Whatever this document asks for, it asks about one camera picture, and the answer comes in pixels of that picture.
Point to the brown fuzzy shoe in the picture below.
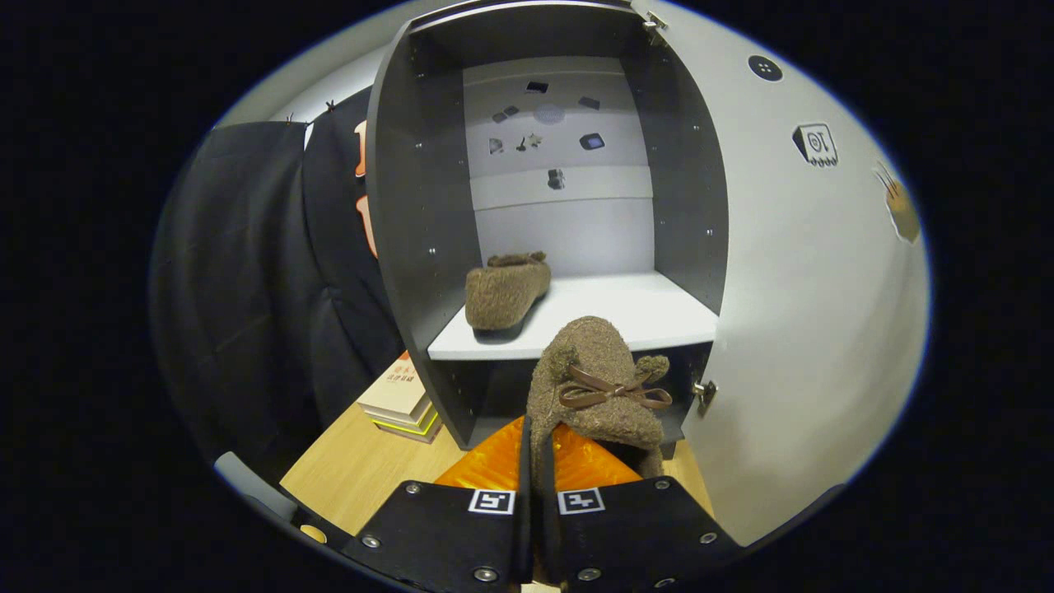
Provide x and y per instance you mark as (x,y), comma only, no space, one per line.
(593,354)
(502,296)

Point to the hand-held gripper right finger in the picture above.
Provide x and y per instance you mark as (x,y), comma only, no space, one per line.
(634,535)

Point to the grey curved bar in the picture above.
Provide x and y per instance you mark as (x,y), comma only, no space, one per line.
(247,486)

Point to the white orange cover book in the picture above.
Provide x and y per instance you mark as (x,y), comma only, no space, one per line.
(395,391)

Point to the black backdrop cloth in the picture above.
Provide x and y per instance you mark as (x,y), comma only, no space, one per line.
(247,288)

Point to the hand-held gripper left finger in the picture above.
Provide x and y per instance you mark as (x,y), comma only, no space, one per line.
(524,535)

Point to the grey shoe cabinet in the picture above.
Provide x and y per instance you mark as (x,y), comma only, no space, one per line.
(420,206)

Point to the yellow edged book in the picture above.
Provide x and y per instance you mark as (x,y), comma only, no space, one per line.
(416,428)

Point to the beige shoe cabinet door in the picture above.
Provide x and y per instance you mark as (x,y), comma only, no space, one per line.
(807,329)

